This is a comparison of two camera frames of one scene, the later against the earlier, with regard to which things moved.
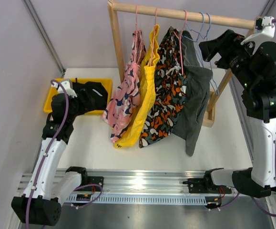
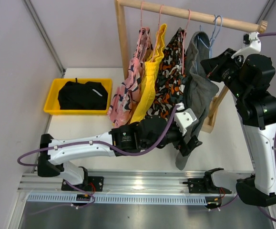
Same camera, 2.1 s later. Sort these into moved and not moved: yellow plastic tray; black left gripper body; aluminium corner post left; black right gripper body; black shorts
Moved: black left gripper body; black right gripper body
Not moved: aluminium corner post left; black shorts; yellow plastic tray
